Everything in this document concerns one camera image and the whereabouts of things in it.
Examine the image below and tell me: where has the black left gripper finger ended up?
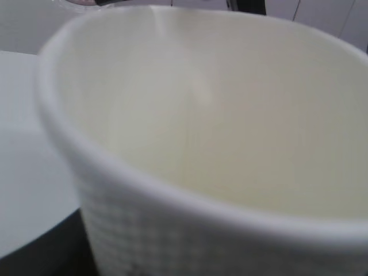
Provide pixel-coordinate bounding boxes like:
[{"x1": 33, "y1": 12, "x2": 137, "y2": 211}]
[{"x1": 1, "y1": 209, "x2": 98, "y2": 275}]

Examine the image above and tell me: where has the white paper coffee cup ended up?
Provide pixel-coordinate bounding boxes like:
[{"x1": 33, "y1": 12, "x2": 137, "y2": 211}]
[{"x1": 36, "y1": 6, "x2": 367, "y2": 275}]

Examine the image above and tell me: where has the clear red-label water bottle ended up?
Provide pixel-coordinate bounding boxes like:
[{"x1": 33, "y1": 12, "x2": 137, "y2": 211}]
[{"x1": 52, "y1": 0, "x2": 115, "y2": 13}]

